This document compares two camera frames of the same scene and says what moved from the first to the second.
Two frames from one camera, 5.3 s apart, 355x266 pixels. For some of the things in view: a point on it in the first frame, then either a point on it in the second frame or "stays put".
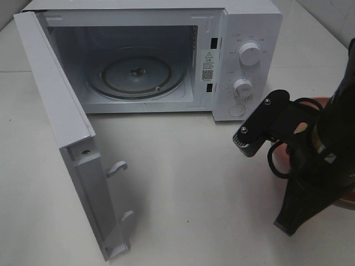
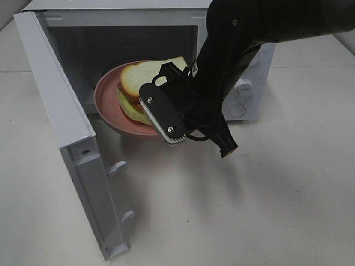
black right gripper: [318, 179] to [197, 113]
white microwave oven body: [166, 56] stays put
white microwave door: [75, 136] stays put
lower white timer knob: [243, 91] stays put
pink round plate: [282, 159] to [108, 106]
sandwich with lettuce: [300, 127] to [131, 77]
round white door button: [236, 110] stays put
